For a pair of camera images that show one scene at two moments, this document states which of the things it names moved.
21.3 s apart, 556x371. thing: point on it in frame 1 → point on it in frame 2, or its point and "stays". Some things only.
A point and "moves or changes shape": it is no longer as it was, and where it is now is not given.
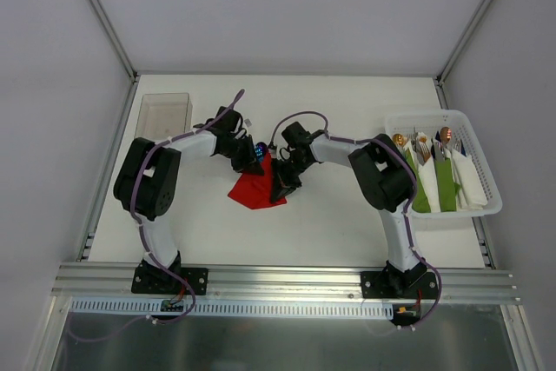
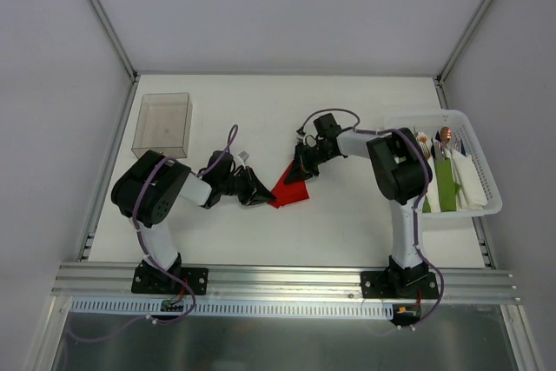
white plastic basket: (404, 122) stays
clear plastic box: (163, 115) stays
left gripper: (245, 155) → (248, 186)
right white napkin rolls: (472, 195) stays
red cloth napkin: (254, 190) moves or changes shape
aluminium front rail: (115, 281) stays
